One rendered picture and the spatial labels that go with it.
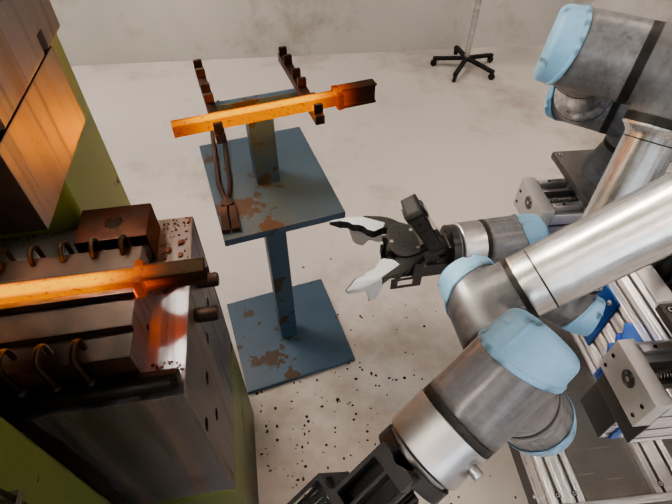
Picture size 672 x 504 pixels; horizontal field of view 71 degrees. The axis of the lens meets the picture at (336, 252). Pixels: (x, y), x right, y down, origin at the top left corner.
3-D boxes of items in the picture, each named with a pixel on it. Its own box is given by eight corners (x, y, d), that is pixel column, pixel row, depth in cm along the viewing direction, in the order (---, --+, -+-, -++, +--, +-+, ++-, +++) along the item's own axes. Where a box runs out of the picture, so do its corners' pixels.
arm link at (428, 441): (434, 393, 45) (498, 466, 41) (400, 426, 45) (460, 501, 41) (412, 382, 39) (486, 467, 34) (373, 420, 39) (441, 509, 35)
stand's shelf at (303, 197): (299, 132, 142) (299, 126, 140) (345, 217, 117) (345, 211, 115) (200, 151, 135) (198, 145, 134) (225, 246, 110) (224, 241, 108)
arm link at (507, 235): (541, 268, 81) (559, 233, 74) (481, 277, 79) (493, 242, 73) (521, 236, 86) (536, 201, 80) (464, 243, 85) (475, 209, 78)
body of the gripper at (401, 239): (386, 291, 78) (455, 281, 79) (391, 257, 71) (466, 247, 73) (376, 257, 83) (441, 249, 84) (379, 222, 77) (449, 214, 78)
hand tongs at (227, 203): (206, 104, 149) (206, 100, 148) (220, 102, 150) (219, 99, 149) (222, 234, 110) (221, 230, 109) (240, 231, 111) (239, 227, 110)
